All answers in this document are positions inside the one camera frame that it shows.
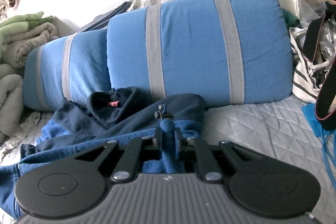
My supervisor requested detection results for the blue navy fleece jacket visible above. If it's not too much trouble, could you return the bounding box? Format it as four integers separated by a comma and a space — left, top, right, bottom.
1, 87, 206, 219

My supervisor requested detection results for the striped white tote bag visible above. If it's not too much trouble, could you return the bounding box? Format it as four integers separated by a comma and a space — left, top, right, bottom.
289, 27, 331, 103

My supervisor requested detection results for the blue striped pillow left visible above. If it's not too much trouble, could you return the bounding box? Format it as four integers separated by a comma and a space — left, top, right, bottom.
23, 29, 111, 111

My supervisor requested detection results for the blue striped pillow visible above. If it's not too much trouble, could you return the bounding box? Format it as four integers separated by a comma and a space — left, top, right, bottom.
107, 0, 293, 107
23, 29, 111, 111

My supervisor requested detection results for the blue striped pillow right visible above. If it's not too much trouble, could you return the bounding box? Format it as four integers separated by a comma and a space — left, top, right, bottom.
107, 0, 293, 107

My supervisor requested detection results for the grey beige comforter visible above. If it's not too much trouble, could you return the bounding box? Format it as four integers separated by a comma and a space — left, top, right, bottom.
1, 27, 59, 143

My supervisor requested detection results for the dark grey folded garment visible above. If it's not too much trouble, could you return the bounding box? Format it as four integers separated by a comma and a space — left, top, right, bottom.
78, 0, 133, 32

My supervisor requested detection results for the green blanket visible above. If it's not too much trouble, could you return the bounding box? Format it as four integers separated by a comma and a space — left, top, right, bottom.
1, 11, 55, 57

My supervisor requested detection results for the blue coiled cable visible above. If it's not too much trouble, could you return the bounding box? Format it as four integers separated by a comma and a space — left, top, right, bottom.
301, 103, 336, 188

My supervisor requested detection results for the black bag with strap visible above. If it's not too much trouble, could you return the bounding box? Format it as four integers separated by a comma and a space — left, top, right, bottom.
301, 0, 336, 131

